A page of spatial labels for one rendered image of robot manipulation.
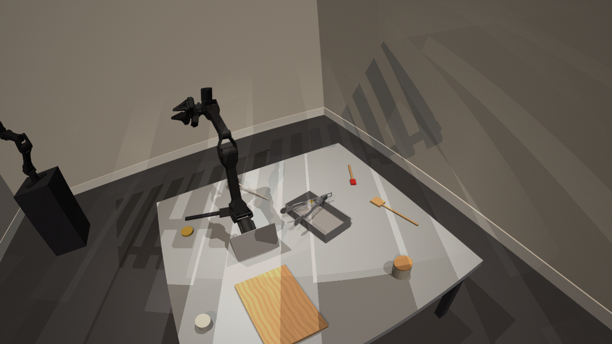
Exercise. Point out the wooden cutting board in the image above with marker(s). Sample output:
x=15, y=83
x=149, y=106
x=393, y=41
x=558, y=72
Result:
x=278, y=307

